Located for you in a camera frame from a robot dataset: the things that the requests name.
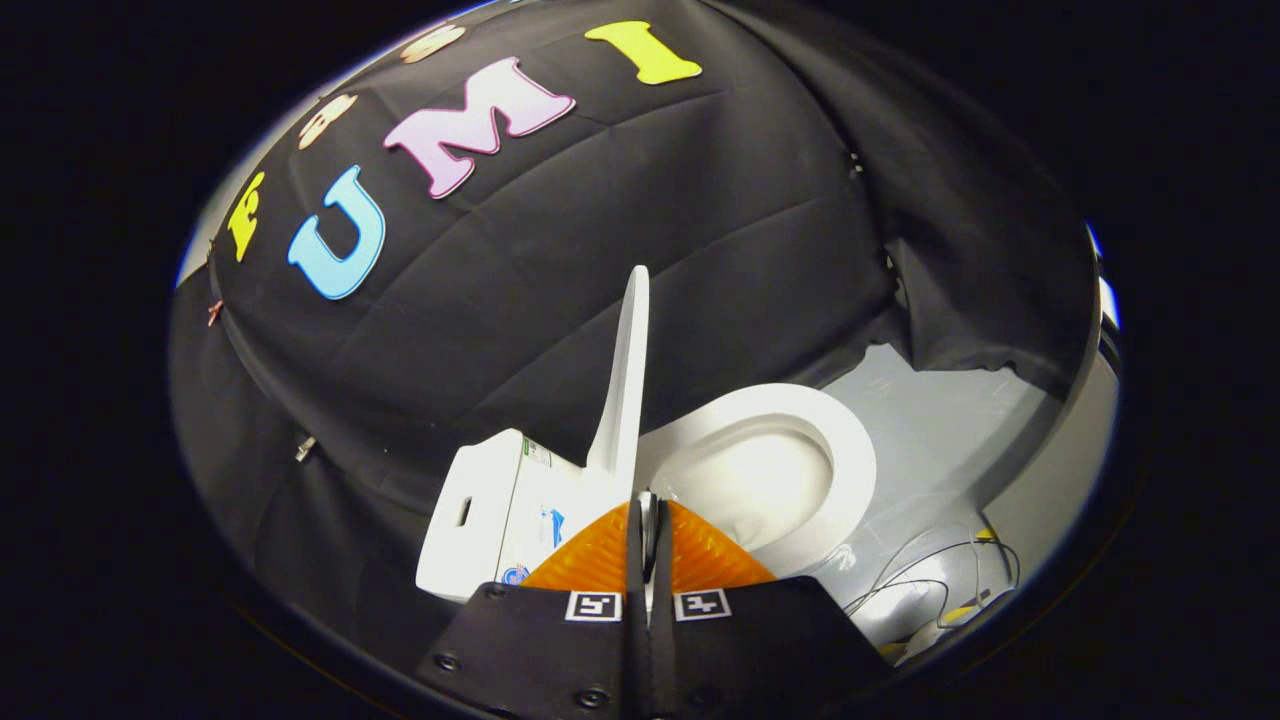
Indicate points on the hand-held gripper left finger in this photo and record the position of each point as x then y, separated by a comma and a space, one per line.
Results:
560, 650

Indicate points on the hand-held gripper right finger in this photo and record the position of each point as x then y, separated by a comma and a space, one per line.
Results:
740, 650

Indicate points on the white toilet lid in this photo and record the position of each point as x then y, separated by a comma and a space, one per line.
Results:
625, 380

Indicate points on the white toilet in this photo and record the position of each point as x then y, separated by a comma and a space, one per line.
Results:
480, 520

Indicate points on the silver cloth clip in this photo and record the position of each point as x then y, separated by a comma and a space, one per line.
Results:
305, 448

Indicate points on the black backdrop cloth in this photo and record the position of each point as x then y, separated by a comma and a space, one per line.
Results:
600, 200

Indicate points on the copper cloth clip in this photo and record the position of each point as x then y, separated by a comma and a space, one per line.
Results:
214, 312

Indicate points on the black and white striped panel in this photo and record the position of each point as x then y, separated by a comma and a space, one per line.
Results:
1108, 300

